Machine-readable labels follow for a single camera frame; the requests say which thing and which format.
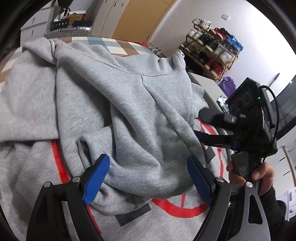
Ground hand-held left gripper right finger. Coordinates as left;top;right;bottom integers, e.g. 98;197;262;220
186;156;271;241

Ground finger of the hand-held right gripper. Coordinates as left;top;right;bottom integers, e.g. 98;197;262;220
193;129;239;151
198;108;238;130

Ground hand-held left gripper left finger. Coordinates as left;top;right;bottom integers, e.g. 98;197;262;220
26;153;111;241

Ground grey printed hoodie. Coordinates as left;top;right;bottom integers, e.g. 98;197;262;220
0;37;232;241

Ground person's right forearm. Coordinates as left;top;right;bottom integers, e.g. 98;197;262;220
231;183;294;241

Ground person's right hand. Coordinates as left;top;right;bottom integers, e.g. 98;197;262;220
226;161;275;195

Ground blue plaid cloth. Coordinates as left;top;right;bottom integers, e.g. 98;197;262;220
217;95;229;113

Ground purple bag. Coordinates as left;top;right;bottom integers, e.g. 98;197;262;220
218;76;236;98

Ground dark flat screen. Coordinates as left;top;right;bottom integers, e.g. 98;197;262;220
276;77;296;142

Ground black stand pole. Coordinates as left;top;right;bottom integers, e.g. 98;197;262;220
269;72;280;87

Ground wooden shoe rack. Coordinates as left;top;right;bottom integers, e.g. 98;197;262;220
179;19;243;81

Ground rows of assorted shoes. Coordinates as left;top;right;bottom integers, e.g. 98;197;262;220
186;18;244;75

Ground scattered pile of shoes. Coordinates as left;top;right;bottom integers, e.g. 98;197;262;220
148;43;185;67

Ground wooden door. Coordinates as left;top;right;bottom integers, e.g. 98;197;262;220
111;0;178;43

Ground checkered bed sheet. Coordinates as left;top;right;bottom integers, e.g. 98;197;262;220
0;37;154;93

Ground silver aluminium suitcase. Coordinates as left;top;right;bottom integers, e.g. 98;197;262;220
45;24;93;39

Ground white upright suitcase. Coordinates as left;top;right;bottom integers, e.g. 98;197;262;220
91;0;130;37

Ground black printed box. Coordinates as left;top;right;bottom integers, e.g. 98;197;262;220
51;19;70;29

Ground brown cardboard box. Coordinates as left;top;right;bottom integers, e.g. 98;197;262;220
67;13;85;22

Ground white desk with drawers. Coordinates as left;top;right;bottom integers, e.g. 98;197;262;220
20;6;58;43

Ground black cable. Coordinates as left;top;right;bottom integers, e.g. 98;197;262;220
258;85;278;163

